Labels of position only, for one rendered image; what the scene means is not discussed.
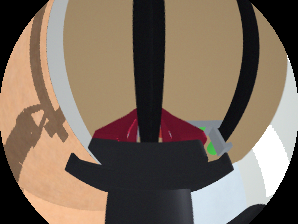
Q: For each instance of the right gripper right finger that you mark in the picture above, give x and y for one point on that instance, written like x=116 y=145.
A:
x=180 y=130

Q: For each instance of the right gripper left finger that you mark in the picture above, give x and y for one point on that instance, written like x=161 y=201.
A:
x=119 y=129

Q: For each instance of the black bar with green ends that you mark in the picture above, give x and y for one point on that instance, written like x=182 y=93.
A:
x=248 y=71

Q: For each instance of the black bar with blue ends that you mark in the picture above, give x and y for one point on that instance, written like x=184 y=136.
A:
x=149 y=65

